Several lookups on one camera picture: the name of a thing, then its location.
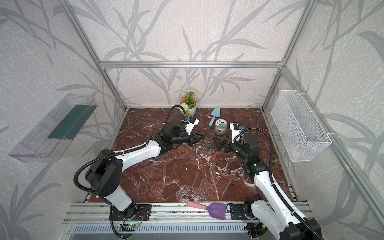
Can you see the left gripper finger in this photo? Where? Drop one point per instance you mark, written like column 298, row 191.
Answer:
column 199, row 136
column 200, row 142

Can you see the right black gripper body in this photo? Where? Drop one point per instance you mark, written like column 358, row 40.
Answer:
column 224, row 144

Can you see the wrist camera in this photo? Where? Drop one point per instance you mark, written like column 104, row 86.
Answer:
column 237, row 131
column 190, row 124

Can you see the green circuit board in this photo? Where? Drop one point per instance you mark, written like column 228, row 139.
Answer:
column 129, row 227

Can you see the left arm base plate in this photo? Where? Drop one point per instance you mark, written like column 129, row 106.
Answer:
column 133, row 212

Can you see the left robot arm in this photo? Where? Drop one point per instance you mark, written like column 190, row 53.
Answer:
column 102, row 175

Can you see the teal toy trowel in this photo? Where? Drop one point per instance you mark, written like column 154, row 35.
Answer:
column 215, row 114

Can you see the potted artificial flowers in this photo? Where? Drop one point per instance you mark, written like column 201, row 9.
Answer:
column 188, row 102

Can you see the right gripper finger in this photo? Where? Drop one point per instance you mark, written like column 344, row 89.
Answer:
column 219, row 145
column 218, row 139

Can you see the purple toy shovel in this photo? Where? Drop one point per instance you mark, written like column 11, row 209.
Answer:
column 215, row 210

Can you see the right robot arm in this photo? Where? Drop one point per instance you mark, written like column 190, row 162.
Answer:
column 274, row 208

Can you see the white wire basket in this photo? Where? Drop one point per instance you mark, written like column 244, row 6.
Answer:
column 303, row 135

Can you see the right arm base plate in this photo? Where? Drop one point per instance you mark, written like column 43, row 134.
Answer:
column 238, row 212

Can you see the clear plastic wall shelf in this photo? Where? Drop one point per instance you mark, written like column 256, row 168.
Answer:
column 49, row 139

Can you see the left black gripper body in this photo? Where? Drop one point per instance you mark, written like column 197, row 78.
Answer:
column 191, row 139

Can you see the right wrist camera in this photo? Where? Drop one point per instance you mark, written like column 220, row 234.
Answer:
column 237, row 131

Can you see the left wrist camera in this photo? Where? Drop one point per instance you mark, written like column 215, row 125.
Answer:
column 190, row 124

